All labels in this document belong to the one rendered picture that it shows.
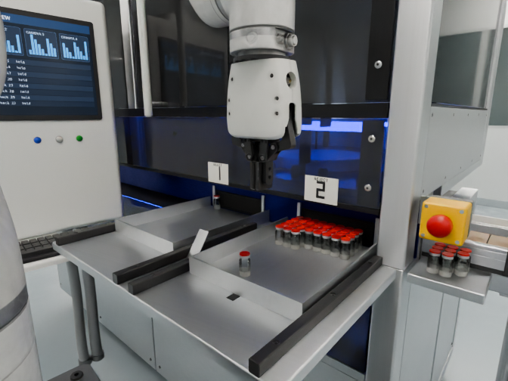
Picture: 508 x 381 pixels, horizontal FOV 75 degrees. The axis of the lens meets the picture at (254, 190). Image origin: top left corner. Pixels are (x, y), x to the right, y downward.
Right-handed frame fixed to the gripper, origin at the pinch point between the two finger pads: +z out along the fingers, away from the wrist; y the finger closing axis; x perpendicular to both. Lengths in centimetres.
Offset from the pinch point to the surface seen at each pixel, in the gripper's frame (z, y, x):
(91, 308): 68, 98, -12
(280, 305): 20.7, -2.2, -2.0
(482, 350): 111, -23, -153
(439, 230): 11.4, -18.4, -26.3
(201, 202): 20, 54, -34
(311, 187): 8.3, 9.5, -29.8
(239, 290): 21.4, 6.4, -1.9
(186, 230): 22.2, 39.4, -16.2
